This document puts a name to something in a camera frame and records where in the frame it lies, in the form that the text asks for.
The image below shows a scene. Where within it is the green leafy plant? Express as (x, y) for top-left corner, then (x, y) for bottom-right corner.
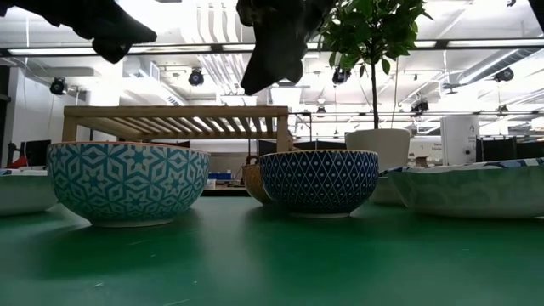
(316, 0), (434, 130)

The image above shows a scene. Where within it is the teal star bowl orange inside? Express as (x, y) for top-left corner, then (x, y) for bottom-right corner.
(46, 141), (211, 228)

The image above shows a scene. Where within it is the white plant pot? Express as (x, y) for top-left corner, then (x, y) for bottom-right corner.
(344, 128), (411, 173)

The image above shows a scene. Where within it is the green table mat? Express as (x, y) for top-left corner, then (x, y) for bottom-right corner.
(0, 197), (544, 306)

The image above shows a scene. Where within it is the white cylindrical appliance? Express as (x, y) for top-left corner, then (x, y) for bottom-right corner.
(440, 115), (480, 166)

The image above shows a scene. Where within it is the black ceiling spotlight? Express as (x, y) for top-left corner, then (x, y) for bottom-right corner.
(331, 67), (352, 86)
(188, 69), (206, 88)
(410, 99), (430, 116)
(49, 76), (67, 96)
(493, 67), (515, 83)

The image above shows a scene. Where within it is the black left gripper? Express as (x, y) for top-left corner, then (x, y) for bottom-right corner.
(0, 0), (158, 65)

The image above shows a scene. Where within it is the blue white patterned plate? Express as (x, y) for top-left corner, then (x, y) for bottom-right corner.
(0, 168), (59, 217)
(387, 157), (544, 220)

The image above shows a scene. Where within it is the wooden slatted shelf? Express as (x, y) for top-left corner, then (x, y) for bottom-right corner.
(62, 105), (290, 153)

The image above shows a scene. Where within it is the grey ceiling duct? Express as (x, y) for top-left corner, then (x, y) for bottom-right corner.
(456, 47), (544, 86)

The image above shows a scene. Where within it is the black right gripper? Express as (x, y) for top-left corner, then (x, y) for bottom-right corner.
(235, 0), (337, 97)

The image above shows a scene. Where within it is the dark blue diamond pattern bowl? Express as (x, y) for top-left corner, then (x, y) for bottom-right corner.
(258, 149), (380, 218)

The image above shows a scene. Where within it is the black computer monitor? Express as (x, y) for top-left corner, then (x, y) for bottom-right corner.
(20, 139), (52, 168)

